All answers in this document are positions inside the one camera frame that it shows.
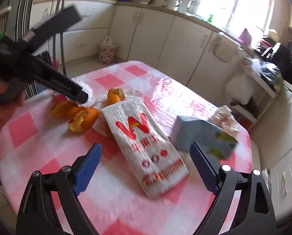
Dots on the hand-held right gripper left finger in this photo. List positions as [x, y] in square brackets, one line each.
[88, 166]

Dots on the white paper bag red print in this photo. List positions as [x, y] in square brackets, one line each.
[141, 139]

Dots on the person's left hand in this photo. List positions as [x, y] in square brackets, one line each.
[0, 124]

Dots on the cream cabinet with drawers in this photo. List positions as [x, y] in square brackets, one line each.
[283, 171]

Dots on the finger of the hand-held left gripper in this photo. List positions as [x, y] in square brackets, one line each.
[57, 22]
[60, 82]

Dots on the blue milk carton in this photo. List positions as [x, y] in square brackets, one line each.
[197, 132]

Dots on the pink checked tablecloth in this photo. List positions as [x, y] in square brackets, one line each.
[38, 151]

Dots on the crumpled white paper napkin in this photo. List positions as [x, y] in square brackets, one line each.
[225, 120]

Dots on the white kettle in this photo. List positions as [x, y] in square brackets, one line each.
[173, 4]

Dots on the white plastic bag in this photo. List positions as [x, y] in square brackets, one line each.
[91, 90]
[239, 87]

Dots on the dark green plastic bag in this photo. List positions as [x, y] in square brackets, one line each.
[268, 72]

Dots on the cream kitchen cabinet run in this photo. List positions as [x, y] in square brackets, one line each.
[148, 29]

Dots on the woven shopping bag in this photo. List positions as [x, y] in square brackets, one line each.
[108, 51]

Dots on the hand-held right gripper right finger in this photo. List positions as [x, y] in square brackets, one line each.
[204, 166]

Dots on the white hanging plastic bag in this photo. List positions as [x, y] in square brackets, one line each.
[239, 87]

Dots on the orange peel with stem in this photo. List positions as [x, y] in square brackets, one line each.
[84, 120]

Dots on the white hanging towel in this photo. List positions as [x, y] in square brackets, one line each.
[224, 49]

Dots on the black bag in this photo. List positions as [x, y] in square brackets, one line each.
[282, 56]

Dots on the purple box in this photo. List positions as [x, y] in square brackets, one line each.
[245, 38]

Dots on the white shelf unit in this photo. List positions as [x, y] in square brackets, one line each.
[258, 80]

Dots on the green bottle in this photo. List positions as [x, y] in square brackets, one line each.
[211, 17]

